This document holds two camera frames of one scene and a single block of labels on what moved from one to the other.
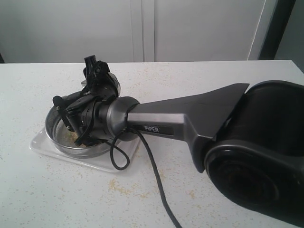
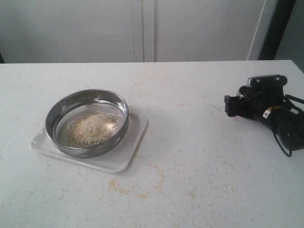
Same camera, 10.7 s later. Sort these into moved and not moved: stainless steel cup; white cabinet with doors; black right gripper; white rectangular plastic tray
Moved: stainless steel cup; black right gripper
Not moved: white rectangular plastic tray; white cabinet with doors
